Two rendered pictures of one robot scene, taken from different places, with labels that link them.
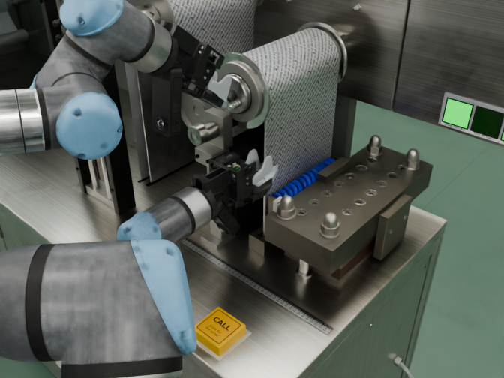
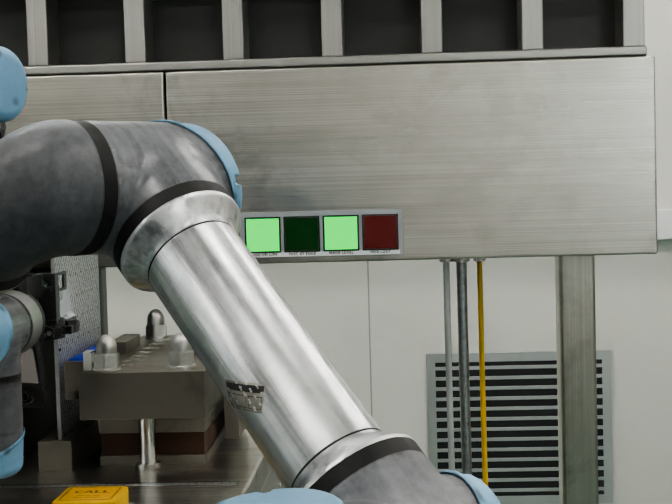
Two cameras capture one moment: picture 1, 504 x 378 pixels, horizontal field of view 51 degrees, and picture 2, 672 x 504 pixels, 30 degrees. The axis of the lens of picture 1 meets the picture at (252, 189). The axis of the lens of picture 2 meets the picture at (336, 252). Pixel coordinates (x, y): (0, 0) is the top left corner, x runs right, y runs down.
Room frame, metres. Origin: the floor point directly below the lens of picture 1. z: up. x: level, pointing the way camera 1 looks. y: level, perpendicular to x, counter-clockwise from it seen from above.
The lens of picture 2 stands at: (-0.59, 0.70, 1.26)
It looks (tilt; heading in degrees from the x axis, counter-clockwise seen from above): 3 degrees down; 321
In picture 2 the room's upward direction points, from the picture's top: 2 degrees counter-clockwise
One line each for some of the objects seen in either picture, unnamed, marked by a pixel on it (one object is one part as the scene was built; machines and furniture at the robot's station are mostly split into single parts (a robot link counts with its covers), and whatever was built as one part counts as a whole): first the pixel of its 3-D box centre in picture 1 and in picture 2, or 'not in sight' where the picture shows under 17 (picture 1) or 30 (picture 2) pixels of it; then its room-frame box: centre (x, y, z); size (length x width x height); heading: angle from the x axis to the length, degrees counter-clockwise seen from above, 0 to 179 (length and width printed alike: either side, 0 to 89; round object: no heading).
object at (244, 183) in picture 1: (222, 186); (27, 310); (0.81, 0.05, 1.12); 0.12 x 0.08 x 0.09; 138
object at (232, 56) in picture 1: (239, 91); not in sight; (0.93, 0.02, 1.25); 0.15 x 0.01 x 0.15; 48
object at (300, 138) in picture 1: (301, 142); (77, 297); (0.99, -0.10, 1.11); 0.23 x 0.01 x 0.18; 138
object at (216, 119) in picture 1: (214, 181); not in sight; (0.93, 0.08, 1.05); 0.06 x 0.05 x 0.31; 138
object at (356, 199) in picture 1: (353, 199); (170, 371); (0.93, -0.22, 1.00); 0.40 x 0.16 x 0.06; 138
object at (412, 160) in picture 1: (412, 157); not in sight; (1.02, -0.36, 1.05); 0.04 x 0.04 x 0.04
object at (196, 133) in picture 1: (198, 134); not in sight; (0.90, 0.10, 1.18); 0.04 x 0.02 x 0.04; 48
